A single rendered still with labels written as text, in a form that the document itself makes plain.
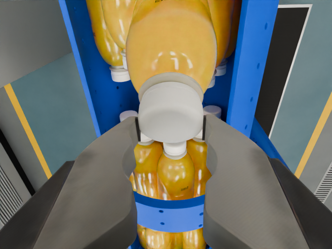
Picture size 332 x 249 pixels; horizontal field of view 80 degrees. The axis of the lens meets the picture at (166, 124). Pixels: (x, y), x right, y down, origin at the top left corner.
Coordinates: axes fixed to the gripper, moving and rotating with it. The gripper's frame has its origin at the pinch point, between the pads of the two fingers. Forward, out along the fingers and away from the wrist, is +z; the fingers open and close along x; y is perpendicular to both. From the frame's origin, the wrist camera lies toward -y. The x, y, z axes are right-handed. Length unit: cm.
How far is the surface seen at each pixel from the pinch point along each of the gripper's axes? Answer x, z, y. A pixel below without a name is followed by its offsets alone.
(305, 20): 73, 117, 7
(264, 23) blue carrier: 9.7, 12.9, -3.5
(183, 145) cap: 1.3, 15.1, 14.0
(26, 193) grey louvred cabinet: -155, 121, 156
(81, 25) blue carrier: -14.0, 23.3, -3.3
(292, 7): 64, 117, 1
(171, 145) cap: -0.6, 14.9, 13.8
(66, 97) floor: -86, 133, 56
